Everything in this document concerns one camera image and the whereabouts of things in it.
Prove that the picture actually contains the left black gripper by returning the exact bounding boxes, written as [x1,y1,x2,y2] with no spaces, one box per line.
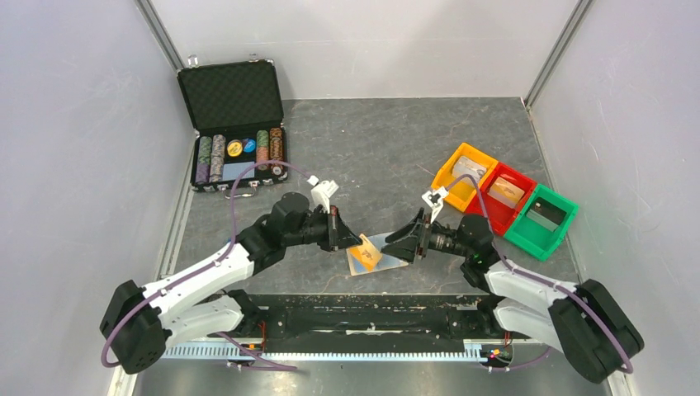
[284,205,362,252]

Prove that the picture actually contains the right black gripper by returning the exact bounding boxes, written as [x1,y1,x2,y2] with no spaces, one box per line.
[381,208,471,263]

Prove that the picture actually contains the beige leather card holder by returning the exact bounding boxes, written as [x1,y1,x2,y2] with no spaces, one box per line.
[346,233,409,276]

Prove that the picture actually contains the orange gold credit card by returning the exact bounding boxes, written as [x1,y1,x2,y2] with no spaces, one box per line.
[348,233,383,274]

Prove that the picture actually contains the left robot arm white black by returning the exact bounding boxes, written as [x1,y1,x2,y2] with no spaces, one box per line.
[99,192,362,374]

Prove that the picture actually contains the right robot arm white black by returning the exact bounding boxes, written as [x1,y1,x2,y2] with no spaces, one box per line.
[381,210,645,384]

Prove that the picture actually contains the card deck in yellow bin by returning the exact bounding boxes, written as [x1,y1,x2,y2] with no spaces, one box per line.
[451,156,487,186]

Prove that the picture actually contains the card deck in red bin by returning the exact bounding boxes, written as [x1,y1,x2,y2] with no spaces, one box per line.
[487,177,525,209]

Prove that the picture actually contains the blue playing card deck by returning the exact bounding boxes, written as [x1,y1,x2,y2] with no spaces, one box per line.
[222,162,255,182]

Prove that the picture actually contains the card deck in green bin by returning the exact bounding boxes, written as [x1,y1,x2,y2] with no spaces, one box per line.
[526,198,566,232]

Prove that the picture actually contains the yellow plastic bin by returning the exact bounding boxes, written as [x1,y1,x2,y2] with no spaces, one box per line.
[431,143,499,212]

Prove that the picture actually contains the red plastic bin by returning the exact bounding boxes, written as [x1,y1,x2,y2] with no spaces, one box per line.
[479,163,538,236]

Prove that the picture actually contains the brown orange chip stack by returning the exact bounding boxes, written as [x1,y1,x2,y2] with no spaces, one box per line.
[269,128,284,176]

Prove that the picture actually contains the green orange chip stack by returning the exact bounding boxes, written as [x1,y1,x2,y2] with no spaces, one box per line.
[256,130,270,171]

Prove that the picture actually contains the blue dealer button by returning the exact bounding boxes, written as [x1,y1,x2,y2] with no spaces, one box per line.
[243,139,257,153]

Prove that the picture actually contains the green plastic bin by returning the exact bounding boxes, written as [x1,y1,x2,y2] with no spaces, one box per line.
[504,184,579,261]

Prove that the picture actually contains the yellow dealer button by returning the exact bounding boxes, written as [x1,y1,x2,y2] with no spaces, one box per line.
[226,139,244,158]

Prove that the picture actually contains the grey purple chip stack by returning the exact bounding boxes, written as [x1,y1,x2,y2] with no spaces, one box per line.
[209,134,226,182]

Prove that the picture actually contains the green purple chip stack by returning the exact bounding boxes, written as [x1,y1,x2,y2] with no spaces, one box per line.
[195,136,213,185]

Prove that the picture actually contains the black poker chip case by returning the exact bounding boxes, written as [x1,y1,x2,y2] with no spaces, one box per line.
[177,59,288,192]

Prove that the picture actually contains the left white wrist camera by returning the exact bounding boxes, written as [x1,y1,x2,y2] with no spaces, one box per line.
[307,175,339,213]

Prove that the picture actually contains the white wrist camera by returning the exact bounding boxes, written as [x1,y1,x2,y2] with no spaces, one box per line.
[307,175,339,213]
[421,186,448,224]

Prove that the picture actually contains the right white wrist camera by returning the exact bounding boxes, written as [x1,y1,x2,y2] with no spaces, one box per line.
[421,186,448,224]

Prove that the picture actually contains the white slotted cable duct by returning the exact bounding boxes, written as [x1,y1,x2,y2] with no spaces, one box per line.
[162,342,487,363]

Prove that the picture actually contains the left aluminium frame post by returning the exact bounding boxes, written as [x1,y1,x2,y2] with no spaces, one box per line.
[135,0,184,70]

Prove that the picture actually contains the aluminium frame post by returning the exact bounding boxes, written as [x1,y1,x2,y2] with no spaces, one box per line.
[135,0,184,70]
[523,0,594,111]

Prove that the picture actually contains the right aluminium frame post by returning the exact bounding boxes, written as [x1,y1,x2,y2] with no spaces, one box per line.
[523,0,594,111]

